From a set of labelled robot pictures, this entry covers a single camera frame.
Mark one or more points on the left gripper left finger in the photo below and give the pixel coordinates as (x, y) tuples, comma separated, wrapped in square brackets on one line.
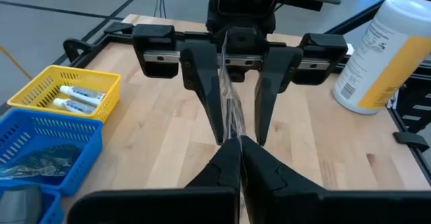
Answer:
[(225, 170)]

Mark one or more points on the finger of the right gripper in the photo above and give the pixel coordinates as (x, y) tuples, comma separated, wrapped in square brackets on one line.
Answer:
[(276, 72), (202, 69)]

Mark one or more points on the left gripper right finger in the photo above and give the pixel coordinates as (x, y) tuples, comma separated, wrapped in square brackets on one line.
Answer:
[(266, 177)]

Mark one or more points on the clear bag with black item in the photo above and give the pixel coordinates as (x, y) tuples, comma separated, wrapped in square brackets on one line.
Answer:
[(232, 109), (43, 161)]

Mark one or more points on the white toothpaste tube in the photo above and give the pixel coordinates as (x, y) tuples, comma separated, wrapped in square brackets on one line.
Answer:
[(75, 107), (82, 95)]

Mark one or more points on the white yellow wipes canister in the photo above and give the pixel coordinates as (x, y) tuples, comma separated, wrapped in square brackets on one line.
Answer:
[(380, 56)]

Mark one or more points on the black desk bar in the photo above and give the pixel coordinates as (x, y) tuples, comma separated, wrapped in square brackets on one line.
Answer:
[(370, 7)]

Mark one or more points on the yellow plastic basket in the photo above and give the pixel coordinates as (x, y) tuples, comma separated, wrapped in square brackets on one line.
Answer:
[(30, 89)]

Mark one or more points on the blue plastic basket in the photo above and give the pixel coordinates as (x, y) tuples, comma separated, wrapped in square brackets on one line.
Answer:
[(91, 163), (54, 207)]

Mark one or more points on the black table frame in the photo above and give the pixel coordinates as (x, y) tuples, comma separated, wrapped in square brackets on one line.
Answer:
[(116, 28)]

